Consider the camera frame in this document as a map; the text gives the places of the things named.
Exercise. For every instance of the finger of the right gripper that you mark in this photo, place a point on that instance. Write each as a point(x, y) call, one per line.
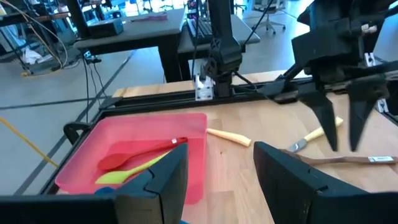
point(323, 121)
point(360, 115)

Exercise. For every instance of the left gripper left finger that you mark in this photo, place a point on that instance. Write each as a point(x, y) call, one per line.
point(161, 193)

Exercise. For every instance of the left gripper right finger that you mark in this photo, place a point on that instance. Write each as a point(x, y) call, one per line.
point(289, 193)

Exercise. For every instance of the wooden spoon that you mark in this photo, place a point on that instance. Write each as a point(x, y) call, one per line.
point(348, 160)

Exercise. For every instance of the lime green silicone spoon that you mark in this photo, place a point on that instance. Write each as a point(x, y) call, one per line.
point(115, 178)

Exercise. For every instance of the red silicone spoon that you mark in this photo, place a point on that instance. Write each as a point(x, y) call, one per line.
point(115, 160)

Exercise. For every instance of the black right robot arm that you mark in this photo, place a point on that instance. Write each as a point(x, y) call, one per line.
point(224, 53)

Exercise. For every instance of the blue plastic bin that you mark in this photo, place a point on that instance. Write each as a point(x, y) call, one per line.
point(104, 190)

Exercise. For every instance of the grey office chair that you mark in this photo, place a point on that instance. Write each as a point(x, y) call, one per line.
point(267, 15)

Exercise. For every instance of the pink plastic bin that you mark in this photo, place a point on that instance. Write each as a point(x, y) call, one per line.
point(140, 124)

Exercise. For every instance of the backlit keyboard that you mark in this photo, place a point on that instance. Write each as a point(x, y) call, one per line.
point(203, 29)

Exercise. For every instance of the small black computer box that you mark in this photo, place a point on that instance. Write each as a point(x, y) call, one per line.
point(105, 28)

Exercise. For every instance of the purple item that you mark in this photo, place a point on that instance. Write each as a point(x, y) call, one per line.
point(149, 17)

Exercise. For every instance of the white metal bracket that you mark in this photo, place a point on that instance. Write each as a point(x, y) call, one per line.
point(203, 88)

